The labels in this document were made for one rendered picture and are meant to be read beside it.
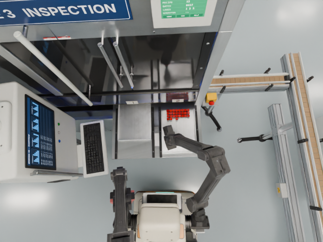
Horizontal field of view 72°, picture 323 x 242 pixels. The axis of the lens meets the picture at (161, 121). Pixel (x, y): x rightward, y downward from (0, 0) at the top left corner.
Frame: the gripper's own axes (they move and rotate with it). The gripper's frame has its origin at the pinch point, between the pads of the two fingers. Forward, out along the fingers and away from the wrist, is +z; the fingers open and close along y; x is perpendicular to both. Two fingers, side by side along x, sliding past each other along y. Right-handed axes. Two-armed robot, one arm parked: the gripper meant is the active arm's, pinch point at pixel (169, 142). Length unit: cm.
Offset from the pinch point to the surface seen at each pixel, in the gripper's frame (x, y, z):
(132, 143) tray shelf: 26.9, 8.9, 10.8
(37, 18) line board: 36, 49, -91
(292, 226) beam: -77, -94, 35
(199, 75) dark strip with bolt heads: -26, 28, -42
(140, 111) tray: 13.6, 31.8, 12.3
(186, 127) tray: -16.6, 8.2, 9.9
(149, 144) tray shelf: 14.4, 4.1, 10.2
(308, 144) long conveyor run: -94, -32, -2
